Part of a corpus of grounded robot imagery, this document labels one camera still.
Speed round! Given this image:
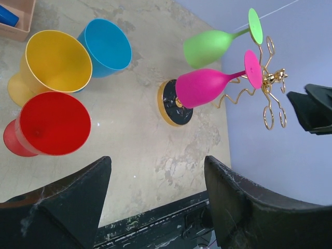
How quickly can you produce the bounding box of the yellow wine glass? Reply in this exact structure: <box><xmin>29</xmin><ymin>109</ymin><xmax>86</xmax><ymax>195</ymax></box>
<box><xmin>7</xmin><ymin>30</ymin><xmax>93</xmax><ymax>107</ymax></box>

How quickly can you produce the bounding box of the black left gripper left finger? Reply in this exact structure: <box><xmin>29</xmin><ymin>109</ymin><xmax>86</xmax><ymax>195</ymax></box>
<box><xmin>1</xmin><ymin>156</ymin><xmax>112</xmax><ymax>248</ymax></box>

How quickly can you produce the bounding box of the red wine glass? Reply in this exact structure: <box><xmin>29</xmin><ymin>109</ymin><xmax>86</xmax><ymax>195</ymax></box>
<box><xmin>3</xmin><ymin>92</ymin><xmax>92</xmax><ymax>157</ymax></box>

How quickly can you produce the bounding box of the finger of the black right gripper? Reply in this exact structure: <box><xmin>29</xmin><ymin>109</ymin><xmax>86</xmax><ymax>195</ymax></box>
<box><xmin>286</xmin><ymin>84</ymin><xmax>331</xmax><ymax>135</ymax></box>

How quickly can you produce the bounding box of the blue wine glass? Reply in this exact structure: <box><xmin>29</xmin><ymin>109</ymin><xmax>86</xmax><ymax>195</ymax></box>
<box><xmin>77</xmin><ymin>18</ymin><xmax>132</xmax><ymax>78</ymax></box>

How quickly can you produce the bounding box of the peach desk organizer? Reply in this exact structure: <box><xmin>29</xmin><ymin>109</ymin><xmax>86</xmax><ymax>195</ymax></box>
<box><xmin>1</xmin><ymin>0</ymin><xmax>36</xmax><ymax>42</ymax></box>

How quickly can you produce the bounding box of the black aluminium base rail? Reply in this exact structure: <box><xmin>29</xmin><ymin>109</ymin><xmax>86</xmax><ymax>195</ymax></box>
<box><xmin>94</xmin><ymin>191</ymin><xmax>215</xmax><ymax>248</ymax></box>

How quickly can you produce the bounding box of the grey blue cap bottle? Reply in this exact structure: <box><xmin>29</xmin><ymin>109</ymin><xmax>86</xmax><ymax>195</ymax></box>
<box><xmin>0</xmin><ymin>5</ymin><xmax>19</xmax><ymax>27</ymax></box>

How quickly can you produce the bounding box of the gold wire glass rack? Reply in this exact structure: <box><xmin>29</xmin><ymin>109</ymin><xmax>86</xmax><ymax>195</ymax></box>
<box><xmin>157</xmin><ymin>36</ymin><xmax>288</xmax><ymax>130</ymax></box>

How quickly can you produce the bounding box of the green wine glass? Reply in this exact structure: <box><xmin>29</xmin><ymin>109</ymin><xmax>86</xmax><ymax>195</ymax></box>
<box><xmin>183</xmin><ymin>8</ymin><xmax>263</xmax><ymax>69</ymax></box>

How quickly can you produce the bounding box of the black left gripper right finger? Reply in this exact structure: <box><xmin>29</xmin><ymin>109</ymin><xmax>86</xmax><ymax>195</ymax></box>
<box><xmin>204</xmin><ymin>156</ymin><xmax>331</xmax><ymax>248</ymax></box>

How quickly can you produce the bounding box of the pink wine glass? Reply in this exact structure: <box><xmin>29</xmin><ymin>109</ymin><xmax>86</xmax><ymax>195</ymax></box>
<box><xmin>175</xmin><ymin>50</ymin><xmax>262</xmax><ymax>109</ymax></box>

